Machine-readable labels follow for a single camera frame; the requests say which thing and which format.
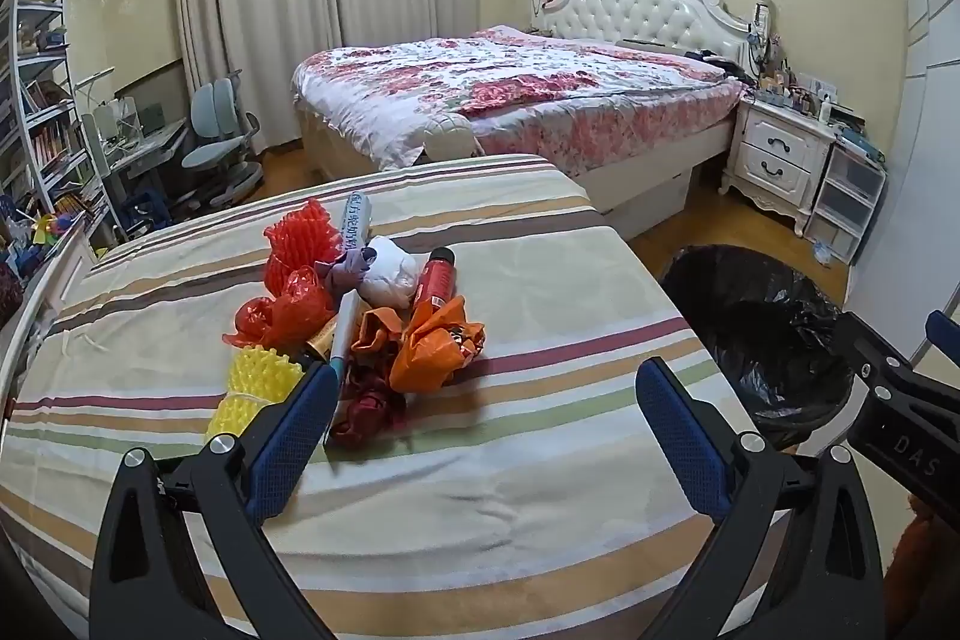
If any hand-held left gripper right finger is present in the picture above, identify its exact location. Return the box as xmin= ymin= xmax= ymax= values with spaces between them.
xmin=636 ymin=356 xmax=886 ymax=640

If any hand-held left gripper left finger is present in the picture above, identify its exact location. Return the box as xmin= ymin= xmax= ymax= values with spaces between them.
xmin=88 ymin=361 xmax=346 ymax=640

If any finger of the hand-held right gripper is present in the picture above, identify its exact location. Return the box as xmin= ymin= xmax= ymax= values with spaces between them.
xmin=831 ymin=310 xmax=920 ymax=390
xmin=924 ymin=308 xmax=960 ymax=378

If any yellow foam fruit net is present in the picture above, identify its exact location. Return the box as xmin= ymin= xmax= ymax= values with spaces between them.
xmin=205 ymin=344 xmax=305 ymax=450

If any dark red wrapper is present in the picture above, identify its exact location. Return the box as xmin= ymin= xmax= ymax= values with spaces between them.
xmin=328 ymin=374 xmax=412 ymax=450

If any yellow printed packet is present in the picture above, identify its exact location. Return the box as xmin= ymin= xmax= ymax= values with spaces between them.
xmin=300 ymin=316 xmax=340 ymax=365

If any thin white tube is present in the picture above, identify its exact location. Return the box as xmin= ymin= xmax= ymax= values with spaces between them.
xmin=322 ymin=289 xmax=362 ymax=447

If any black bag lined bin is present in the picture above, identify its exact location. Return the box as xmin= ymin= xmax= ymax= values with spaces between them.
xmin=658 ymin=244 xmax=856 ymax=453

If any orange wrapper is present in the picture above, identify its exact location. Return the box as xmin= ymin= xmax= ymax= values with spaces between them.
xmin=352 ymin=308 xmax=406 ymax=378

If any red plastic bag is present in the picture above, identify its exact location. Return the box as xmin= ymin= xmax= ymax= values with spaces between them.
xmin=223 ymin=265 xmax=336 ymax=352

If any orange plastic bag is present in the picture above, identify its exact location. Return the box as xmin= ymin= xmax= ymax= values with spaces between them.
xmin=388 ymin=295 xmax=487 ymax=393

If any purple cloth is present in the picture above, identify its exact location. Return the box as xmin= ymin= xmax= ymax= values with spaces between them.
xmin=322 ymin=248 xmax=370 ymax=296

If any white plastic bag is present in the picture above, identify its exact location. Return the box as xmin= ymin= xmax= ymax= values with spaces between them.
xmin=360 ymin=235 xmax=421 ymax=307

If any red foam fruit net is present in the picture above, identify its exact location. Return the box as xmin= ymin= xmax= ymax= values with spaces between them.
xmin=262 ymin=197 xmax=346 ymax=296

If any red bottle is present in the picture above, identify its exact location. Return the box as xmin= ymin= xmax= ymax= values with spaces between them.
xmin=411 ymin=248 xmax=456 ymax=311

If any person's right forearm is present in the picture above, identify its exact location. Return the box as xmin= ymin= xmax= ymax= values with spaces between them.
xmin=883 ymin=494 xmax=960 ymax=640

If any plastic drawer unit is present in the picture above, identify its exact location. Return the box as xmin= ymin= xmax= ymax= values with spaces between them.
xmin=808 ymin=141 xmax=887 ymax=266

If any white wardrobe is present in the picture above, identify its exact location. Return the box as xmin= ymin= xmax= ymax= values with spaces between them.
xmin=844 ymin=0 xmax=960 ymax=378

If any white nightstand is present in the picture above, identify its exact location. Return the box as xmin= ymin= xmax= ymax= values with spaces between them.
xmin=720 ymin=98 xmax=837 ymax=236

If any striped bed sheet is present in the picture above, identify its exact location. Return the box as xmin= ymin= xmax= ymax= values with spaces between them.
xmin=0 ymin=154 xmax=796 ymax=640

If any cluster of small bottles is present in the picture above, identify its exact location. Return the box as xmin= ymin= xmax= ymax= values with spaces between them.
xmin=746 ymin=29 xmax=871 ymax=124

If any grey blue desk chair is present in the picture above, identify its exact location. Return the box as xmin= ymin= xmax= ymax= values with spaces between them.
xmin=180 ymin=76 xmax=265 ymax=210

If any grey study desk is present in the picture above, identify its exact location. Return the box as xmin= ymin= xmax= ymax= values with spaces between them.
xmin=79 ymin=92 xmax=188 ymax=221

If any pile of colourful toys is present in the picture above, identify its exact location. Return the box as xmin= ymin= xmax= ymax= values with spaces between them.
xmin=0 ymin=190 xmax=83 ymax=311

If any white ribbed bedpost knob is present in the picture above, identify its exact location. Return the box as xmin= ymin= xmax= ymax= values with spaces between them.
xmin=424 ymin=113 xmax=481 ymax=161

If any bed with floral quilt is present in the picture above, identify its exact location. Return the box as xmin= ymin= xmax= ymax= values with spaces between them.
xmin=291 ymin=26 xmax=751 ymax=176

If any white tufted headboard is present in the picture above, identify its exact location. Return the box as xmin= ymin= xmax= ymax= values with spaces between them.
xmin=529 ymin=0 xmax=773 ymax=60

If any white bookshelf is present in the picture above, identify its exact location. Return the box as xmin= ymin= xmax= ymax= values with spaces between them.
xmin=0 ymin=0 xmax=113 ymax=251

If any white bed frame rail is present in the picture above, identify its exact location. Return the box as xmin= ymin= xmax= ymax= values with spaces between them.
xmin=0 ymin=212 xmax=98 ymax=416

